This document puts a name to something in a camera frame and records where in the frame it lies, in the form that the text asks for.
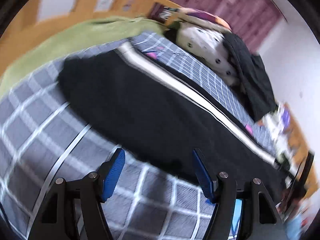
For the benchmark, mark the green blanket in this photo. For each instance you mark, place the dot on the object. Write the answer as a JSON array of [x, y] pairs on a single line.
[[75, 38]]

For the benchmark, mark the maroon patterned curtain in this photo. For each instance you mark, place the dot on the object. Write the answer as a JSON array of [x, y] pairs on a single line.
[[251, 20]]

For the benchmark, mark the purple patterned pillow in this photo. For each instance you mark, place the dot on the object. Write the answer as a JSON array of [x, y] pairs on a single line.
[[202, 19]]

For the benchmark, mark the black padded jacket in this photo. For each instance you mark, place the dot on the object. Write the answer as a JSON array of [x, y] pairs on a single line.
[[255, 89]]

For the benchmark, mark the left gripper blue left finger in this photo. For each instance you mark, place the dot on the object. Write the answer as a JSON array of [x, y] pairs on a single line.
[[56, 216]]

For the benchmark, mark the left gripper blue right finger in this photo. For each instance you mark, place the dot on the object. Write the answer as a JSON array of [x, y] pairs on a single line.
[[259, 218]]

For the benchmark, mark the wooden bed frame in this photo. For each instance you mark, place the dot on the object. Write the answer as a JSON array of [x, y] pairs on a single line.
[[290, 51]]

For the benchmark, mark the purple plush toy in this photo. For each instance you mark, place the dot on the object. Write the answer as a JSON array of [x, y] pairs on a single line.
[[286, 118]]

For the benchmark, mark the black sweatpants with white stripe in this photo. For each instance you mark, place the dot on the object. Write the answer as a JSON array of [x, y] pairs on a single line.
[[161, 117]]

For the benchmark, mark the grey checked bed sheet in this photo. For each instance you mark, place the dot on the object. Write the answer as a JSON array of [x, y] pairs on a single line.
[[42, 140]]

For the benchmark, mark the white floral quilt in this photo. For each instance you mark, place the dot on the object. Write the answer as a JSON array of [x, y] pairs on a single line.
[[206, 45]]

